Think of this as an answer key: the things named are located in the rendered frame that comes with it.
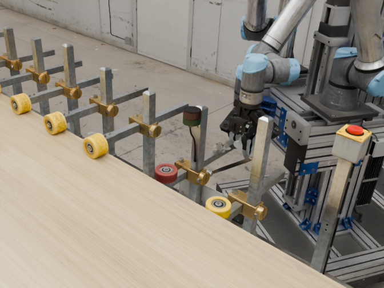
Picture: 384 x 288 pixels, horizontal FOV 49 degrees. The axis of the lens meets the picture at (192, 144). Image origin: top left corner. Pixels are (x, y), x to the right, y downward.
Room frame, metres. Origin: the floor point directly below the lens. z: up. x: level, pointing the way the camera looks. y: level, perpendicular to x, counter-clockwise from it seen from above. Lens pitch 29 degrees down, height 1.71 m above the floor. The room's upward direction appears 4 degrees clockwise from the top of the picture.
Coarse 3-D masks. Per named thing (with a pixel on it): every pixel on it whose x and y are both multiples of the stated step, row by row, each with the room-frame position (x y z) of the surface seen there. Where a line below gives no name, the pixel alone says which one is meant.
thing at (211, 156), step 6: (228, 144) 1.53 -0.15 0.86; (228, 150) 1.51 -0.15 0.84; (210, 156) 1.42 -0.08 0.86; (216, 156) 1.44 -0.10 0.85; (204, 162) 1.38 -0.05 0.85; (210, 162) 1.42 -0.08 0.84; (180, 174) 1.28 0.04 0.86; (186, 174) 1.30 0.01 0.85; (180, 180) 1.28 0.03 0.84; (168, 186) 1.22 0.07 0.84
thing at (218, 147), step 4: (216, 144) 1.50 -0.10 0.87; (220, 144) 1.48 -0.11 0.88; (224, 144) 1.49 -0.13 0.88; (216, 148) 1.47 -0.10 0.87; (220, 148) 1.48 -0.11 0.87; (224, 148) 1.47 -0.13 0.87; (228, 148) 1.49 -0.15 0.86; (216, 152) 1.44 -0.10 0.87; (220, 152) 1.45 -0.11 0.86; (224, 152) 1.45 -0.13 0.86
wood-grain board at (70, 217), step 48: (0, 96) 1.77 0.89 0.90; (0, 144) 1.35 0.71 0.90; (48, 144) 1.37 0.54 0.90; (0, 192) 1.06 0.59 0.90; (48, 192) 1.07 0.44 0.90; (96, 192) 1.09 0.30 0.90; (144, 192) 1.10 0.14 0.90; (0, 240) 0.85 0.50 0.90; (48, 240) 0.86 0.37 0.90; (96, 240) 0.87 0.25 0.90; (144, 240) 0.88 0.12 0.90; (192, 240) 0.89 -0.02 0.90; (240, 240) 0.91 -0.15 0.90
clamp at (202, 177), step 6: (174, 162) 1.34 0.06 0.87; (180, 162) 1.34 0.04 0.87; (186, 162) 1.35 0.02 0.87; (180, 168) 1.33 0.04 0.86; (186, 168) 1.31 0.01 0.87; (204, 168) 1.32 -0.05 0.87; (192, 174) 1.29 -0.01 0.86; (198, 174) 1.28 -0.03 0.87; (204, 174) 1.28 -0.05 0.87; (192, 180) 1.29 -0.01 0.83; (198, 180) 1.26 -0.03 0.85; (204, 180) 1.27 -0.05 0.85
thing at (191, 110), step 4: (188, 108) 1.28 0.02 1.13; (192, 108) 1.28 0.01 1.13; (196, 108) 1.28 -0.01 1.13; (188, 112) 1.25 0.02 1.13; (192, 112) 1.25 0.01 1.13; (196, 112) 1.25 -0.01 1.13; (192, 120) 1.24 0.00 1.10; (200, 124) 1.28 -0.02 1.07; (196, 128) 1.29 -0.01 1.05; (200, 128) 1.28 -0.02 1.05; (192, 136) 1.27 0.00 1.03; (196, 160) 1.29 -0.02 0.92
